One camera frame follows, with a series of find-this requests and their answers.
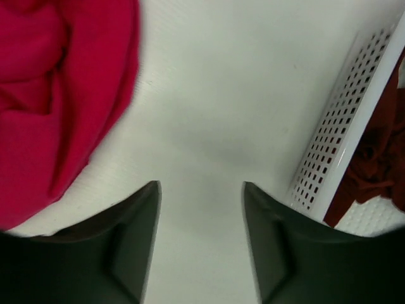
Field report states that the bright red t shirt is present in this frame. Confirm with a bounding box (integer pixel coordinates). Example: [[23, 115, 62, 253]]
[[1, 1, 141, 231]]

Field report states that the dark red t shirt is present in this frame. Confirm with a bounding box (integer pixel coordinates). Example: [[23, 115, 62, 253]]
[[324, 53, 404, 227]]

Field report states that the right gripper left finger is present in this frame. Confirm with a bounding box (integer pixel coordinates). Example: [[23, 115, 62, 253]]
[[1, 180, 161, 303]]

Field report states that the white plastic basket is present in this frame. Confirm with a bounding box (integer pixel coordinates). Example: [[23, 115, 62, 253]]
[[283, 1, 404, 223]]

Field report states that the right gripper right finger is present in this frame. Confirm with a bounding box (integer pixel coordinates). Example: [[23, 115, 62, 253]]
[[243, 182, 404, 303]]

